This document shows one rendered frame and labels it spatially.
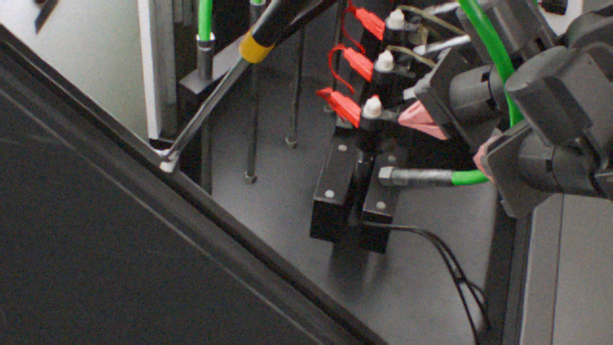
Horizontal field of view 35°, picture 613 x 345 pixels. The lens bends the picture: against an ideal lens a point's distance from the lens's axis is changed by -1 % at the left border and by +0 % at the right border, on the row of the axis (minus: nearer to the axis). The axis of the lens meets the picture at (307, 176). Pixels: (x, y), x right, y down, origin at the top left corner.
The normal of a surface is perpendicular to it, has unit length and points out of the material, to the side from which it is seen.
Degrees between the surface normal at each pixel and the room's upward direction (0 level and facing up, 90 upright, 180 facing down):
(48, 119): 90
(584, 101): 37
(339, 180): 0
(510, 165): 45
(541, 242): 0
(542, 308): 0
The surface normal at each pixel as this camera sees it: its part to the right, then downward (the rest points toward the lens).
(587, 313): 0.07, -0.64
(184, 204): 0.71, -0.33
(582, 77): 0.41, -0.13
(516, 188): 0.33, 0.06
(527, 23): -0.22, 0.41
